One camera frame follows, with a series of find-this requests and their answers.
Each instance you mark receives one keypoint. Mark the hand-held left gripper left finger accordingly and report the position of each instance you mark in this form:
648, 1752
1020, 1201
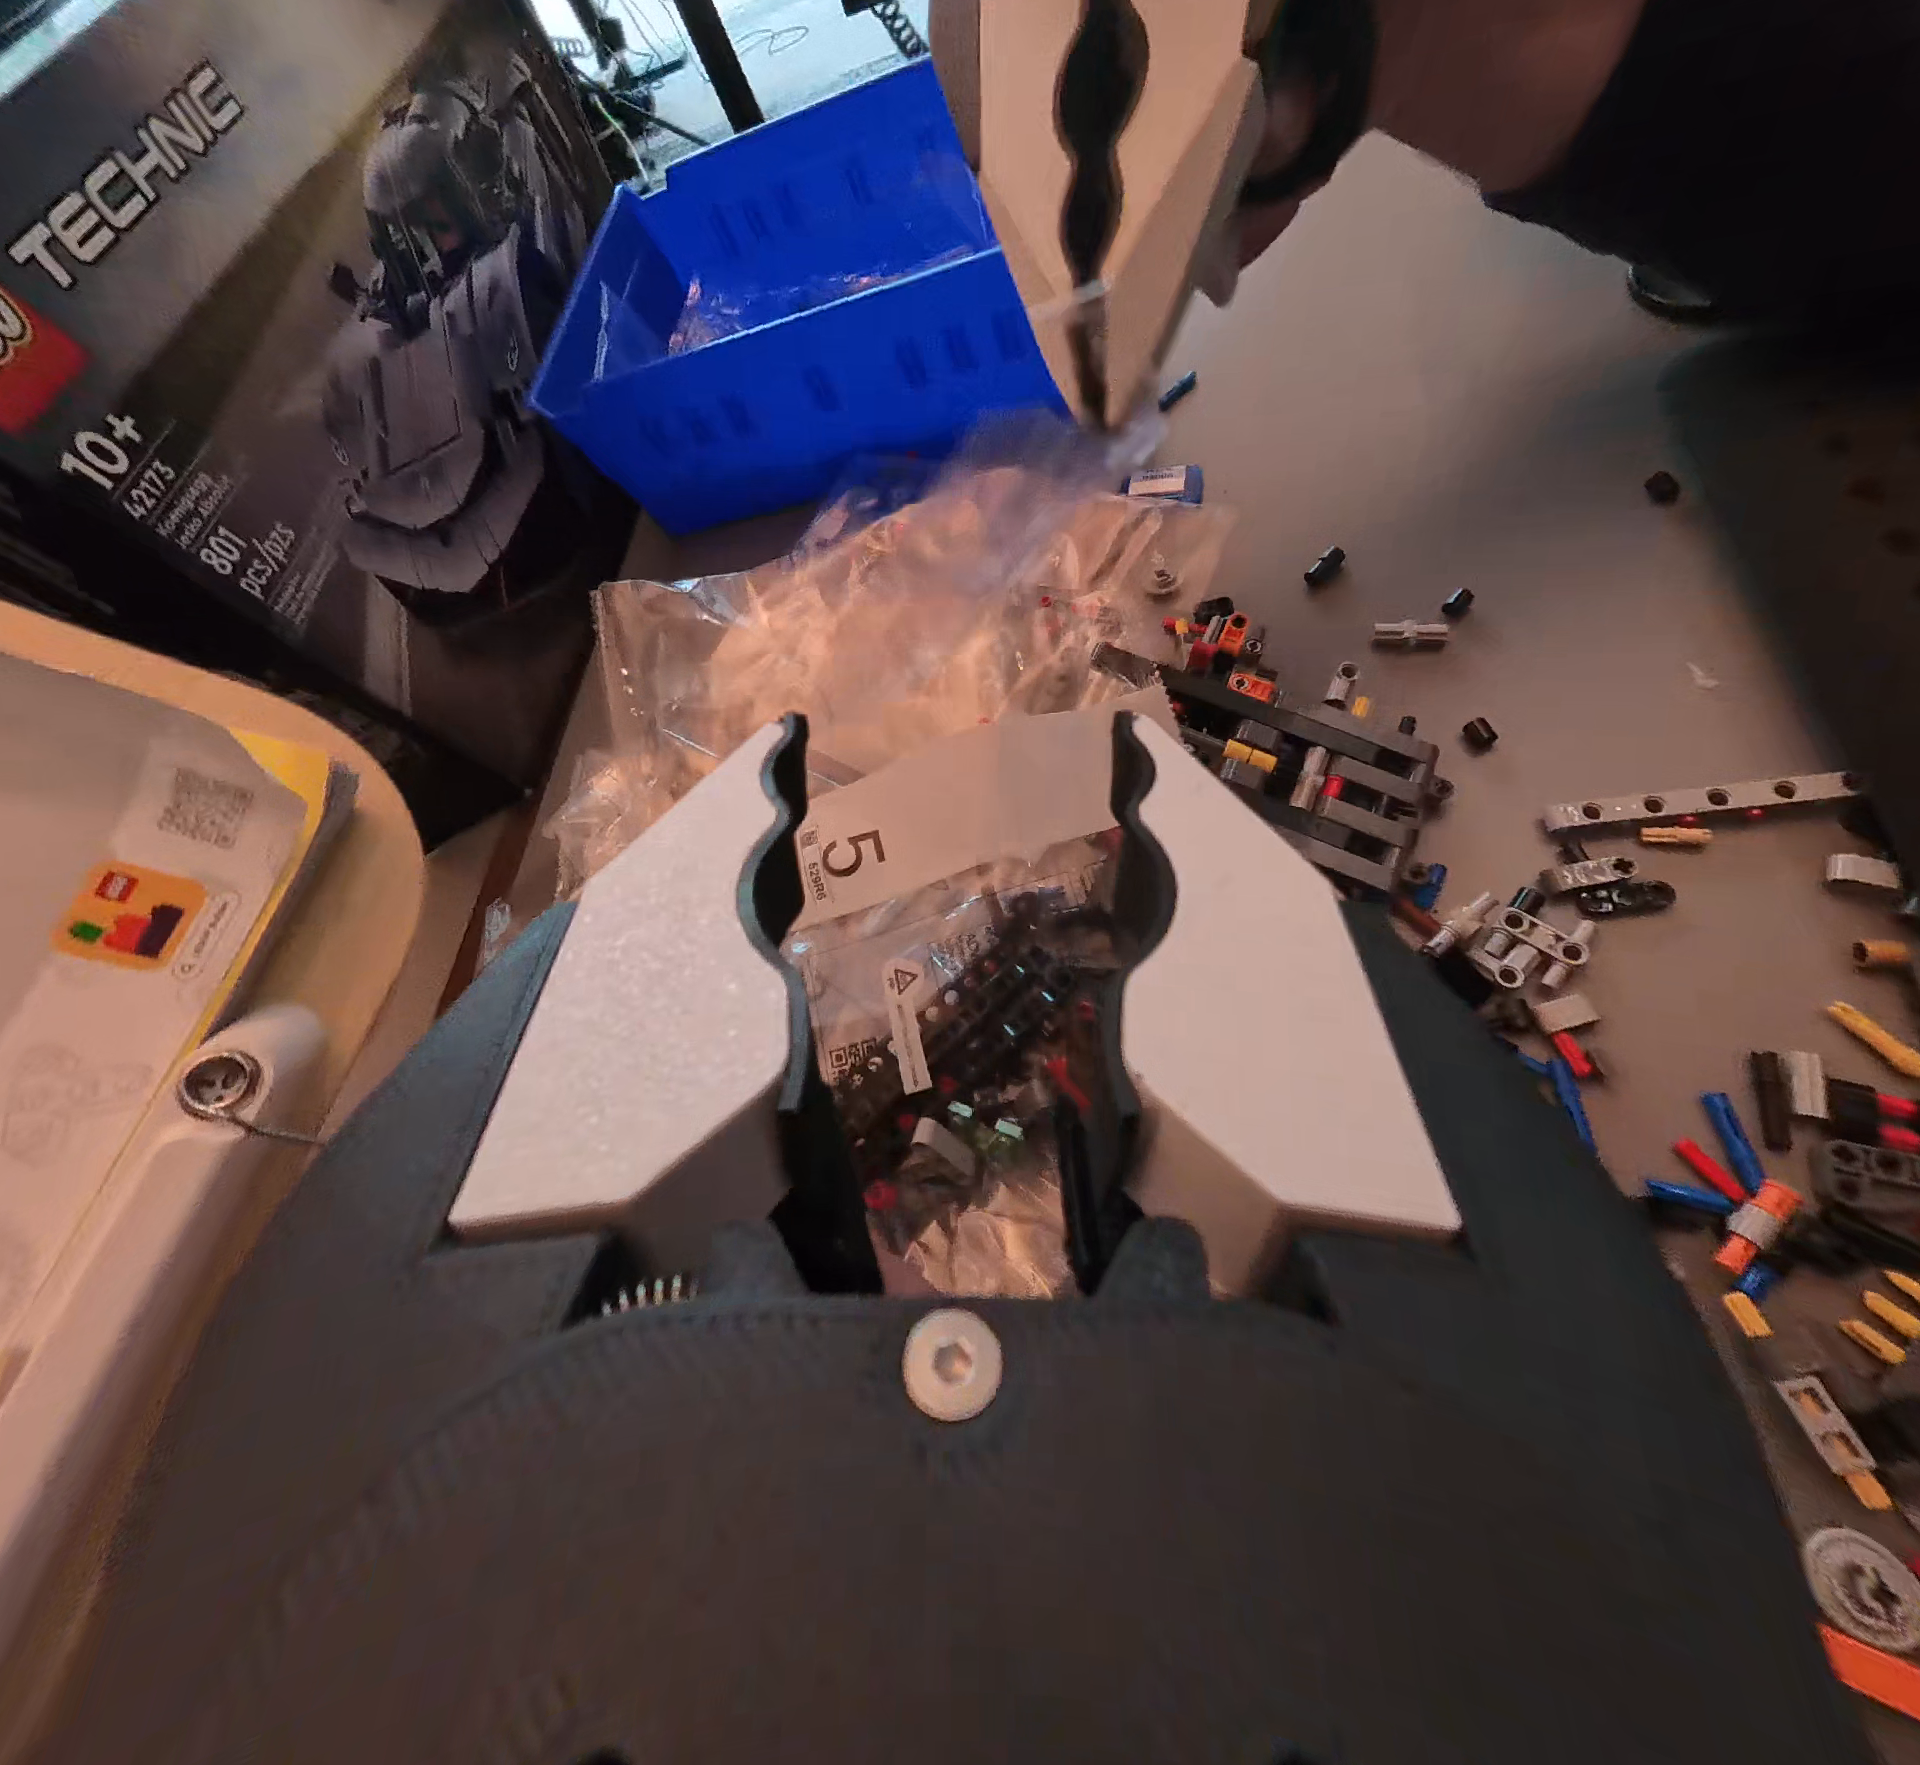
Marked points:
645, 1045

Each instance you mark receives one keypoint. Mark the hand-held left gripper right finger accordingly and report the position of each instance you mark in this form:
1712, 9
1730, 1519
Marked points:
1276, 1045

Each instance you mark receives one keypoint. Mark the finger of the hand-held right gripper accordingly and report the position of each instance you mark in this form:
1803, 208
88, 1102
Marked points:
1020, 115
1185, 145

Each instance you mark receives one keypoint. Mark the pile of toy bricks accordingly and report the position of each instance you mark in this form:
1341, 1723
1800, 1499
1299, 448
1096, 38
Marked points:
1739, 1195

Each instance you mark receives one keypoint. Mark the person's right forearm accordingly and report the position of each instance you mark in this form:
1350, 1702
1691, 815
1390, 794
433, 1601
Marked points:
1771, 70

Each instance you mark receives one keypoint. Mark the dark toy set box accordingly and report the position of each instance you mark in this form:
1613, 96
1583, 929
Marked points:
224, 296

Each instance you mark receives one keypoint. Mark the dark grey chassis assembly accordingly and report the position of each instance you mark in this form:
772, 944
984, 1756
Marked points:
1321, 776

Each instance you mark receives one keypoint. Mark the clear plastic bags in bin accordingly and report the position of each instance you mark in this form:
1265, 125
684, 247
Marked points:
811, 296

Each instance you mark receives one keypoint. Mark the small blue white piece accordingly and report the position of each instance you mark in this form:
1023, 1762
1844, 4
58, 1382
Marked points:
1162, 483

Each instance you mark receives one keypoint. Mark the blue plastic bin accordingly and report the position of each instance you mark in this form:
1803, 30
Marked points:
841, 415

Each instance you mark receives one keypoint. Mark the wooden and white book stand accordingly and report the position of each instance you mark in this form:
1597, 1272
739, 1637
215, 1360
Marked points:
256, 1059

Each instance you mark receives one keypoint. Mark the long grey holed beam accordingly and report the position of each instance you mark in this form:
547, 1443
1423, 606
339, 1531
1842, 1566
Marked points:
1696, 801

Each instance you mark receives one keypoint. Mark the car building instruction booklet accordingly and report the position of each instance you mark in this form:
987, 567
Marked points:
90, 819

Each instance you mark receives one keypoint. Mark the black holed frame brick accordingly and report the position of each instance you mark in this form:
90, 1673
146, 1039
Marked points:
991, 1014

